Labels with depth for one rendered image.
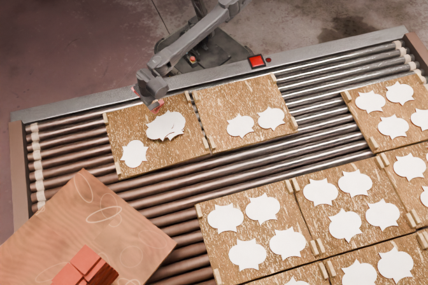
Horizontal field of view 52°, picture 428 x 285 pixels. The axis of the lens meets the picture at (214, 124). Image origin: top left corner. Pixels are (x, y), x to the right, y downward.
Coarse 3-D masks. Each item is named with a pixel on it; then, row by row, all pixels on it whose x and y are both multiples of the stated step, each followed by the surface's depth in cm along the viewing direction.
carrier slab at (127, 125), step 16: (176, 96) 209; (112, 112) 204; (128, 112) 204; (144, 112) 204; (160, 112) 204; (192, 112) 205; (112, 128) 199; (128, 128) 200; (144, 128) 200; (192, 128) 200; (112, 144) 195; (144, 144) 195; (160, 144) 195; (176, 144) 195; (192, 144) 195; (160, 160) 191; (176, 160) 191; (128, 176) 187
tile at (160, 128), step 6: (156, 120) 197; (162, 120) 197; (168, 120) 197; (150, 126) 196; (156, 126) 196; (162, 126) 196; (168, 126) 196; (150, 132) 194; (156, 132) 194; (162, 132) 194; (168, 132) 194; (174, 132) 195; (150, 138) 192; (156, 138) 192; (162, 138) 192
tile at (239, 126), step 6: (228, 120) 201; (234, 120) 201; (240, 120) 201; (246, 120) 201; (252, 120) 201; (228, 126) 200; (234, 126) 200; (240, 126) 200; (246, 126) 200; (252, 126) 200; (228, 132) 198; (234, 132) 198; (240, 132) 198; (246, 132) 198
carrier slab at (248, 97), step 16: (256, 80) 215; (192, 96) 211; (208, 96) 209; (224, 96) 210; (240, 96) 210; (256, 96) 210; (272, 96) 210; (208, 112) 205; (224, 112) 205; (240, 112) 205; (256, 112) 205; (288, 112) 205; (208, 128) 200; (224, 128) 200; (256, 128) 200; (288, 128) 201; (224, 144) 196; (240, 144) 196
